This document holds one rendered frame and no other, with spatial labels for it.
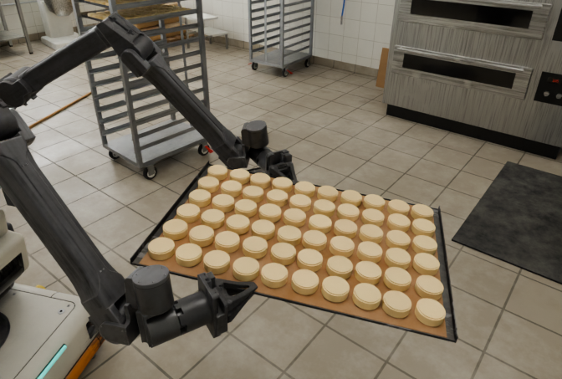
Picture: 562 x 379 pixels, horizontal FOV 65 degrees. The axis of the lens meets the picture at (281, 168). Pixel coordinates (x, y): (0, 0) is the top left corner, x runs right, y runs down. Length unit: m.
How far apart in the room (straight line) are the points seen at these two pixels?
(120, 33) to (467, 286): 1.95
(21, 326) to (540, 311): 2.20
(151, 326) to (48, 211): 0.25
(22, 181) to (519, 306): 2.15
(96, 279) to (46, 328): 1.11
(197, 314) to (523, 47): 3.28
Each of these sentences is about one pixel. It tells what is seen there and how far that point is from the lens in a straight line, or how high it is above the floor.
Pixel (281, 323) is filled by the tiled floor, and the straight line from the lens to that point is 2.09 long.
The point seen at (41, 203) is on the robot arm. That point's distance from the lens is 0.79.
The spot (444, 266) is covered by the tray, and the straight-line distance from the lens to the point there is 0.98.
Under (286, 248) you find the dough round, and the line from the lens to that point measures 0.89.
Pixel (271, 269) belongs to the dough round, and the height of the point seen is 1.00.
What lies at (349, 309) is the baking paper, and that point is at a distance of 0.83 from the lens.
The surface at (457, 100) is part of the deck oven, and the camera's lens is 3.93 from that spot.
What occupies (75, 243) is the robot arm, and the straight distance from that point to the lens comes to 0.79.
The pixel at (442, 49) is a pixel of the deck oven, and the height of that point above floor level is 0.68.
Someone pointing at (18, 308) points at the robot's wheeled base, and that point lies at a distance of 2.02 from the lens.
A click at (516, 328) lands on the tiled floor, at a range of 2.33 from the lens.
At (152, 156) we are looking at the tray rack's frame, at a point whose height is 0.15.
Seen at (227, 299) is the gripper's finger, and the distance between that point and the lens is 0.78.
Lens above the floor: 1.57
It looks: 29 degrees down
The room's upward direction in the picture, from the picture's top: straight up
